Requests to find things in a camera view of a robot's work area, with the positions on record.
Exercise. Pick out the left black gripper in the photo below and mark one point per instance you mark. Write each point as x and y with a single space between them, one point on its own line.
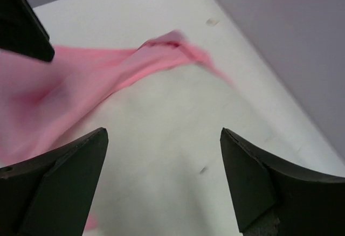
23 33

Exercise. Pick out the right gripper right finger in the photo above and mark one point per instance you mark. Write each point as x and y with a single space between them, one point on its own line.
272 196

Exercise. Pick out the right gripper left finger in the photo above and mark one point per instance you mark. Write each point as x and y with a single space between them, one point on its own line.
51 194

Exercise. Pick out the pink pillowcase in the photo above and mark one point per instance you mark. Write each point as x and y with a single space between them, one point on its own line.
45 106

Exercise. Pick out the white pillow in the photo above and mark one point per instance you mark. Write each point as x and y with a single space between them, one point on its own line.
163 173

